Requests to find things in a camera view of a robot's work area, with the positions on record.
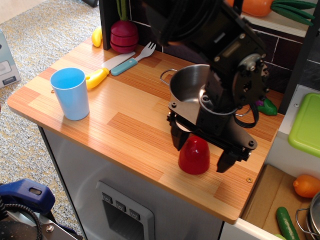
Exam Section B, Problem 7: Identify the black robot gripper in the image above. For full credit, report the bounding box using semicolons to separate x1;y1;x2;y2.
167;90;258;173

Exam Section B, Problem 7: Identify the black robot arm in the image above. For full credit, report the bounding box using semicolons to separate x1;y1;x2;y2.
144;0;269;173

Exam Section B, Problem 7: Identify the stainless steel pot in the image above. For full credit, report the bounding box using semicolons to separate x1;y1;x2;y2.
163;64;238;121

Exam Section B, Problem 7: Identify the small steel pot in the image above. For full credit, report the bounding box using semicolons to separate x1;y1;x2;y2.
295;192;320;240

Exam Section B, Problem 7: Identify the purple toy eggplant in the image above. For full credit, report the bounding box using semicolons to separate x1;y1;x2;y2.
255;98;278;116

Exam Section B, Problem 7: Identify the cardboard box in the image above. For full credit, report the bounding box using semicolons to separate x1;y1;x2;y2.
241;165;311;240

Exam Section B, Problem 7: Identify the green plastic lid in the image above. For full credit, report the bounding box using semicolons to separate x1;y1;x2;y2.
288;93;320;157

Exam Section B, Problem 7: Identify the grey toy dishwasher panel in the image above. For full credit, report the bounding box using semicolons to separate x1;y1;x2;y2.
96;181;156;240

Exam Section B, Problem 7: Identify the orange toy lemon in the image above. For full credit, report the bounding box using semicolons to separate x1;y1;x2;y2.
293;175;320;198

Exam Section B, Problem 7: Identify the green toy cucumber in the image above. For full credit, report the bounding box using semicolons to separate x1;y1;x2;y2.
276;206;300;240

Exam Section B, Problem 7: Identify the red wooden toy beet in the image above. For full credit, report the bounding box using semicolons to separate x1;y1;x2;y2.
110;0;139;54

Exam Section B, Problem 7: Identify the light blue plastic cup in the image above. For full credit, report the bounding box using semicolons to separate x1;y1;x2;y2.
50;67;90;121

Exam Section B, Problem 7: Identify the yellow toy banana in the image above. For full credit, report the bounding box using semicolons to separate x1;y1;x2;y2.
91;26;103;48

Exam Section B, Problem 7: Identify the orange wooden toy carrot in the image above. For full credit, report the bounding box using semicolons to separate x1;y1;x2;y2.
237;0;317;27

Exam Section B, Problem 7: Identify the blue clamp tool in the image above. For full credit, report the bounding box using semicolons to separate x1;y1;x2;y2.
0;178;56;215

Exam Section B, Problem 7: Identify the grey white box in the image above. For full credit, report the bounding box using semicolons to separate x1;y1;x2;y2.
0;30;21;88

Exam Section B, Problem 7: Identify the teal handled toy fork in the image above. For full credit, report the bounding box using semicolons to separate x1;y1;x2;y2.
111;42;157;76

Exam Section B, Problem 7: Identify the yellow handled toy knife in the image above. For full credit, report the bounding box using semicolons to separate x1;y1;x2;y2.
85;51;136;90

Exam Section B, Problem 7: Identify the black braided cable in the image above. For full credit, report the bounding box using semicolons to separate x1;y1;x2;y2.
0;203;42;240

